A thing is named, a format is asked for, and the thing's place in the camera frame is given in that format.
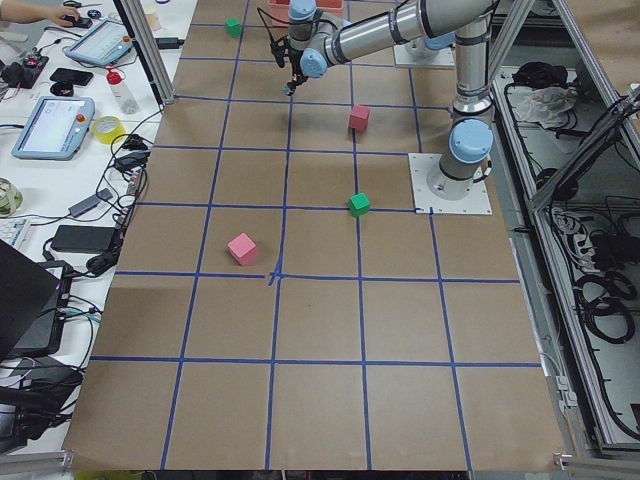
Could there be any yellow tape roll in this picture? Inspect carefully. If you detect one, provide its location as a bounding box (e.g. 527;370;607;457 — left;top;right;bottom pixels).
90;116;127;145

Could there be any green cube near base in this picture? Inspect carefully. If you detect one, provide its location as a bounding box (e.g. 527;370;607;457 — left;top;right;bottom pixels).
348;192;371;218

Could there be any teach pendant near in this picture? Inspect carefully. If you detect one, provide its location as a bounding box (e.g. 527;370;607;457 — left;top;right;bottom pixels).
12;96;95;161

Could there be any black smartphone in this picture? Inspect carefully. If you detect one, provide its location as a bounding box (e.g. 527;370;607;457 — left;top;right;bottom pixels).
49;68;94;87

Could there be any black power adapter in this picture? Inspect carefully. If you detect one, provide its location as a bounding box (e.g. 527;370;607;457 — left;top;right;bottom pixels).
51;225;116;253

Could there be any pink cube near centre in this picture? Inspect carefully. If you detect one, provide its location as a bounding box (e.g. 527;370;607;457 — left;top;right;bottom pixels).
348;104;371;132

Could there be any squeeze bottle red cap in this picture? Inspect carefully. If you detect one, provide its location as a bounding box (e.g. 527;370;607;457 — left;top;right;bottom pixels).
106;68;139;115

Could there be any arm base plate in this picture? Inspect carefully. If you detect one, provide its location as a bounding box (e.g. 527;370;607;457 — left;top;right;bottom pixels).
408;153;493;215
393;44;455;70

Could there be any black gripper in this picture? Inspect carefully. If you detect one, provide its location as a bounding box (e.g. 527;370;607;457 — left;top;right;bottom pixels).
287;47;308;85

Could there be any aluminium frame post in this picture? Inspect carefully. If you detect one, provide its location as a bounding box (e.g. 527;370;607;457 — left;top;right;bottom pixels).
114;0;175;107

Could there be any green cube near bin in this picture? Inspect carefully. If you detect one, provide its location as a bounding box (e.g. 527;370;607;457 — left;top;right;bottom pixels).
225;18;243;38

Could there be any pink plastic bin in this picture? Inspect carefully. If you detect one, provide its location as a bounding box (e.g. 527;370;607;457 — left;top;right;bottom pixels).
268;0;345;15

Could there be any pink cube far corner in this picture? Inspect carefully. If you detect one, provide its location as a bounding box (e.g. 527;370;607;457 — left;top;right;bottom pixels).
227;233;259;266

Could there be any teach pendant far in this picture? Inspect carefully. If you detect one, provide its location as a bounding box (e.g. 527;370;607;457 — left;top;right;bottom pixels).
64;18;133;67

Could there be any black laptop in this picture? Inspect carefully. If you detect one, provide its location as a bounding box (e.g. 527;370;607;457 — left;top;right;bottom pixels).
1;242;72;360

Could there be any teach pendant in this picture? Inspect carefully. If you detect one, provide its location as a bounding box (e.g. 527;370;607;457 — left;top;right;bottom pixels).
12;96;95;161
64;18;133;67

